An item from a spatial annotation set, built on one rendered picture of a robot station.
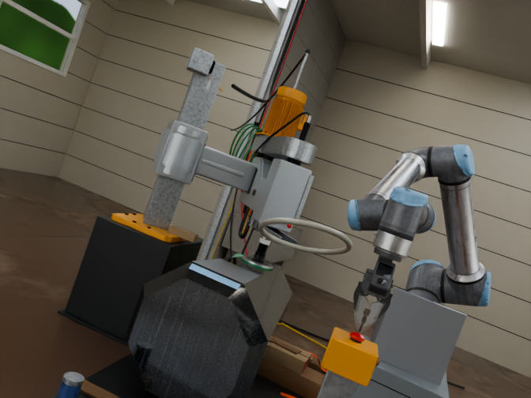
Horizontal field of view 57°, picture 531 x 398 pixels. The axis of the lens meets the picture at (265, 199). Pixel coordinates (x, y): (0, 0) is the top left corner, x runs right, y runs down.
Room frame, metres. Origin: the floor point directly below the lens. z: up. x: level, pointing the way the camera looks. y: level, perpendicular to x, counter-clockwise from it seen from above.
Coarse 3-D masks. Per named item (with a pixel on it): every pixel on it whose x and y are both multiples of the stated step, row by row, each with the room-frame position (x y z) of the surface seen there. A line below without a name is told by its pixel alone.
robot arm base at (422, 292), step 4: (412, 288) 2.07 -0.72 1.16; (416, 288) 2.06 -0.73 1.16; (420, 288) 2.05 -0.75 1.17; (424, 288) 2.05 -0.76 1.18; (412, 292) 2.05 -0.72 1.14; (416, 292) 2.04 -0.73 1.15; (420, 292) 2.04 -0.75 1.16; (424, 292) 2.04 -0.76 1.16; (428, 292) 2.04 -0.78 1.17; (432, 292) 2.05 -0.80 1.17; (420, 296) 2.01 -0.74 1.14; (424, 296) 2.01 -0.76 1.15; (428, 296) 2.02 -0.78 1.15; (432, 296) 2.03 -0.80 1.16; (436, 296) 2.05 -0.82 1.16; (432, 300) 2.01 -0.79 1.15; (436, 300) 2.03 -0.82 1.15
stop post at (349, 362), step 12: (336, 336) 1.18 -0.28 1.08; (348, 336) 1.23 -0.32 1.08; (336, 348) 1.16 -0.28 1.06; (348, 348) 1.16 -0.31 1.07; (360, 348) 1.16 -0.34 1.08; (372, 348) 1.19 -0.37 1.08; (324, 360) 1.17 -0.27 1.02; (336, 360) 1.16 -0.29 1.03; (348, 360) 1.15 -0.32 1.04; (360, 360) 1.15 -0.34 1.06; (372, 360) 1.14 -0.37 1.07; (336, 372) 1.16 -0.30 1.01; (348, 372) 1.15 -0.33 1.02; (360, 372) 1.15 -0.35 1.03; (372, 372) 1.15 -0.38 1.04; (324, 384) 1.18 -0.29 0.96; (336, 384) 1.18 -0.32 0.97; (348, 384) 1.17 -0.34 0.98; (360, 384) 1.15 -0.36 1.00; (324, 396) 1.18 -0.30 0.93; (336, 396) 1.17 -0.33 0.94; (348, 396) 1.17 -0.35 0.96
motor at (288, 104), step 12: (288, 96) 3.65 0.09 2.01; (300, 96) 3.67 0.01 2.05; (276, 108) 3.68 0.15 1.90; (288, 108) 3.65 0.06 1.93; (300, 108) 3.71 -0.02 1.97; (276, 120) 3.68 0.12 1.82; (288, 120) 3.67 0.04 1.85; (300, 120) 3.77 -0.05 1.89; (264, 132) 3.60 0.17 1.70; (288, 132) 3.68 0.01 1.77
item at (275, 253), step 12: (240, 216) 6.03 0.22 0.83; (228, 228) 6.06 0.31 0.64; (228, 240) 6.04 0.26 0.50; (240, 240) 6.00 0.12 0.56; (252, 240) 5.95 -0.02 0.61; (228, 252) 6.17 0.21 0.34; (240, 252) 5.98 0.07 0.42; (252, 252) 5.93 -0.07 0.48; (276, 252) 6.16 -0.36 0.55; (288, 252) 6.74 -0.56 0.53; (276, 264) 6.94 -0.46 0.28
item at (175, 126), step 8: (176, 120) 3.47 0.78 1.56; (168, 128) 3.54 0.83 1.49; (176, 128) 3.47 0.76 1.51; (184, 128) 3.47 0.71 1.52; (192, 128) 3.50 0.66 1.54; (168, 136) 3.47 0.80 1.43; (192, 136) 3.48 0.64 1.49; (200, 136) 3.52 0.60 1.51; (200, 152) 3.53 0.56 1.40; (160, 160) 3.46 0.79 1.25; (160, 168) 3.47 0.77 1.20; (168, 168) 3.47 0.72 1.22; (168, 176) 3.49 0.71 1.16; (176, 176) 3.48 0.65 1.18; (184, 176) 3.51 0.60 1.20; (192, 176) 3.54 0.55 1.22
